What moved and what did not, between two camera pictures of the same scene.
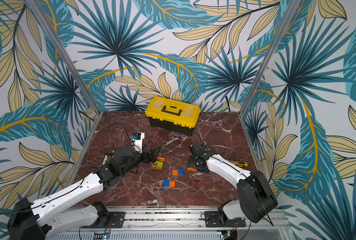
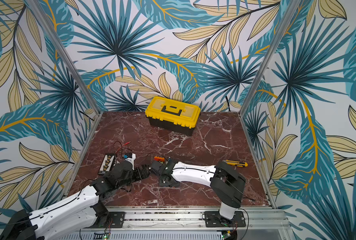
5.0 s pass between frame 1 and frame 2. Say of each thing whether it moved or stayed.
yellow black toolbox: stayed
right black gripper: moved
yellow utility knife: stayed
